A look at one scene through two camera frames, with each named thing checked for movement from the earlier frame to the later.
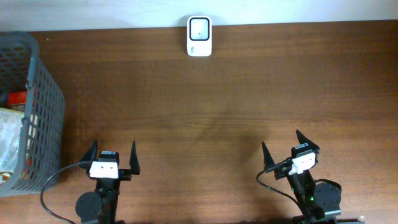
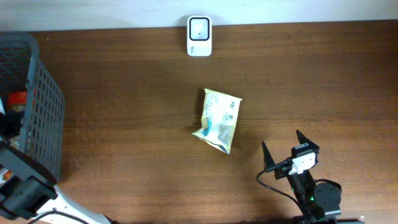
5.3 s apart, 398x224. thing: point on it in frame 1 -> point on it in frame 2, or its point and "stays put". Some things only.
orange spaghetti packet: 18,97 stays put
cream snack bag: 10,126 -> 219,119
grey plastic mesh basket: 22,70 stays put
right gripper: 280,173 stays put
